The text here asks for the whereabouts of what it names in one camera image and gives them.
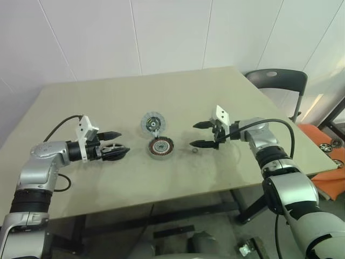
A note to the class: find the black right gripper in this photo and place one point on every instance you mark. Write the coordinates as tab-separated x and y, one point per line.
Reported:
219	135

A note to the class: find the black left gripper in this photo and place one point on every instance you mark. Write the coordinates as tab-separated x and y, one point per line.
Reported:
93	152

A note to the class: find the motor stator copper windings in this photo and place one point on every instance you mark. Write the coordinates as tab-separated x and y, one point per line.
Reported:
155	147

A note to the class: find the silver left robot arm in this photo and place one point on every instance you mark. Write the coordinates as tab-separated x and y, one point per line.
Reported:
40	162

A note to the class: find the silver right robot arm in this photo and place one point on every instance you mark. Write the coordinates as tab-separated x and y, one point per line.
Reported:
261	135

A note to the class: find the black folding chair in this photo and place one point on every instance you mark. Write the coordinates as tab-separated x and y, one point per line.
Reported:
285	79

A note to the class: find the small metal caster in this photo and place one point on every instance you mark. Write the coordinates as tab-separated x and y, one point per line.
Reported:
246	246

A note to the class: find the small silver black wheel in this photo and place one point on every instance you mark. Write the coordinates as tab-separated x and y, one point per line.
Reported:
326	148
337	141
340	163

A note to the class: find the dark metal rack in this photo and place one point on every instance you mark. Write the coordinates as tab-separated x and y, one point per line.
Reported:
334	113

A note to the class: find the orange cloth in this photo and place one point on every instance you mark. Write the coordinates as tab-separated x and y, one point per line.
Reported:
337	180

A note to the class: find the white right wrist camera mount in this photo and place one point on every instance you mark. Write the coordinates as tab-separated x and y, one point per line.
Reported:
222	114

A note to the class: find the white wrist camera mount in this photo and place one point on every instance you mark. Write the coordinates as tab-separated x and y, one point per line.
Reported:
222	114
83	126

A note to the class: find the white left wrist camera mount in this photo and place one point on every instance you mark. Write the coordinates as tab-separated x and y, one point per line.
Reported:
83	126

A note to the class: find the black metal table frame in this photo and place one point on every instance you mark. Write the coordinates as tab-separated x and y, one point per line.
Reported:
250	210

